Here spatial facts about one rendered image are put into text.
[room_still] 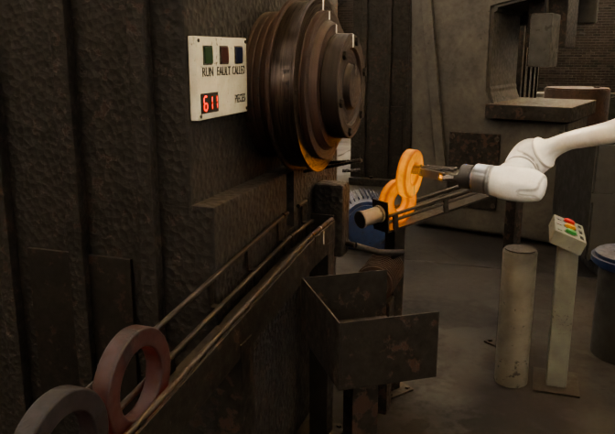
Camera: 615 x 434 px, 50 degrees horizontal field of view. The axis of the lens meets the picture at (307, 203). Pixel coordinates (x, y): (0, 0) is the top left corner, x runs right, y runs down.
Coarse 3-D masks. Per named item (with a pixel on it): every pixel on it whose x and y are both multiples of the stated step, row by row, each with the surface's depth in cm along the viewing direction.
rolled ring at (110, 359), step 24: (120, 336) 106; (144, 336) 109; (120, 360) 103; (168, 360) 117; (96, 384) 101; (120, 384) 103; (144, 384) 116; (120, 408) 104; (144, 408) 112; (120, 432) 104
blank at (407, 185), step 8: (408, 152) 207; (416, 152) 209; (400, 160) 206; (408, 160) 205; (416, 160) 210; (400, 168) 205; (408, 168) 205; (400, 176) 205; (408, 176) 206; (416, 176) 214; (400, 184) 206; (408, 184) 207; (416, 184) 214; (400, 192) 208; (408, 192) 209; (416, 192) 215
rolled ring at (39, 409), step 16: (48, 400) 89; (64, 400) 91; (80, 400) 94; (96, 400) 97; (32, 416) 87; (48, 416) 88; (64, 416) 91; (80, 416) 97; (96, 416) 98; (16, 432) 86; (32, 432) 86; (48, 432) 88; (80, 432) 99; (96, 432) 98
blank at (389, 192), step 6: (390, 180) 225; (384, 186) 224; (390, 186) 222; (384, 192) 222; (390, 192) 222; (396, 192) 224; (384, 198) 221; (390, 198) 222; (402, 198) 230; (408, 198) 228; (414, 198) 229; (390, 204) 223; (402, 204) 230; (408, 204) 228; (414, 204) 230; (390, 210) 223; (396, 210) 228; (414, 210) 231; (402, 222) 228
